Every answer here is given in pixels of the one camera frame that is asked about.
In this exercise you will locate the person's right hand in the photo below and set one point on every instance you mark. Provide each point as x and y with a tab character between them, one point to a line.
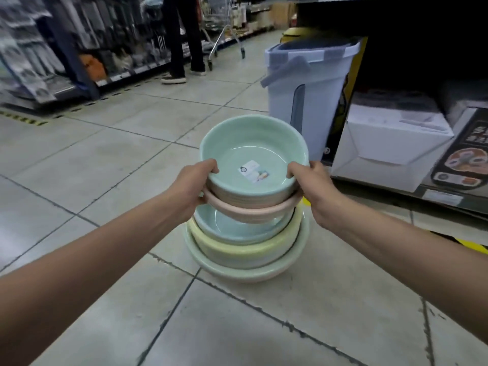
319	190

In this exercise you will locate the light blue plastic basin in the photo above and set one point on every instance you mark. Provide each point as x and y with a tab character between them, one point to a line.
236	226

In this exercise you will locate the grey store shelf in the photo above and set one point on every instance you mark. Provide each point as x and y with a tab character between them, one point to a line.
404	194

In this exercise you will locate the orange packaged item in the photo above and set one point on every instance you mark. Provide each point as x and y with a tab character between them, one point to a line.
92	67

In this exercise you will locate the pale yellow plastic basin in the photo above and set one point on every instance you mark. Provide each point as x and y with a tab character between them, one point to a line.
244	253

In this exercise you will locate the grey flat box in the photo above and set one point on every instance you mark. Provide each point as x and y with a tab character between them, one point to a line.
396	99

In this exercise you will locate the white paper label sticker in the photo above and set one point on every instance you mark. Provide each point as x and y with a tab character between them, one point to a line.
253	171

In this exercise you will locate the white shelf price label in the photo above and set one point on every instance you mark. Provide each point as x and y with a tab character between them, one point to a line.
442	197

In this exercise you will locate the white cardboard box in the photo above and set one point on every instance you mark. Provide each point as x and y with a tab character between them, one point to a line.
389	148

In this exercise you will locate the yellow round lid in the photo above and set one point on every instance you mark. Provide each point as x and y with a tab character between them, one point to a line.
299	33

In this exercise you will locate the person's left hand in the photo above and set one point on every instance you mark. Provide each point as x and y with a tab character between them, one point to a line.
188	190

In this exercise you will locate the rack of hanging goods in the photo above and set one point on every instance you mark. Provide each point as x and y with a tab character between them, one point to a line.
57	41

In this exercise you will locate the pink plastic basin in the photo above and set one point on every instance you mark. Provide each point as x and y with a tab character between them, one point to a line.
244	211

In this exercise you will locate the large pale green basin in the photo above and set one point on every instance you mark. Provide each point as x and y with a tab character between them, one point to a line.
251	273

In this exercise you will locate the black printed product box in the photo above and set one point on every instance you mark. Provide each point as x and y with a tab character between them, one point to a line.
465	152

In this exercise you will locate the mint green plastic basin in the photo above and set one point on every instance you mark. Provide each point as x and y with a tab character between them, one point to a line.
253	148

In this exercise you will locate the metal shopping cart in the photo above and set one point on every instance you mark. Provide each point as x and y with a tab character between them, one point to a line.
225	30

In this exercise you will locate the brown cardboard boxes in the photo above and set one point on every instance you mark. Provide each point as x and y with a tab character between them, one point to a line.
282	15

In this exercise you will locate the yellow and black carton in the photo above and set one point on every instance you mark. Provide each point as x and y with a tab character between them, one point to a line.
352	87

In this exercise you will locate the person's right thumb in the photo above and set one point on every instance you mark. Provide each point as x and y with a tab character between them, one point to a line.
297	169

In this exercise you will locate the person's left forearm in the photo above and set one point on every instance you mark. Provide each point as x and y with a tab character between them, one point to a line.
87	270

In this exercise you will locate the person's right forearm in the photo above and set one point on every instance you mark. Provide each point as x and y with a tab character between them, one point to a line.
404	255

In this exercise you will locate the person's left thumb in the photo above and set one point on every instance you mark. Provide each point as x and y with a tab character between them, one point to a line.
210	167

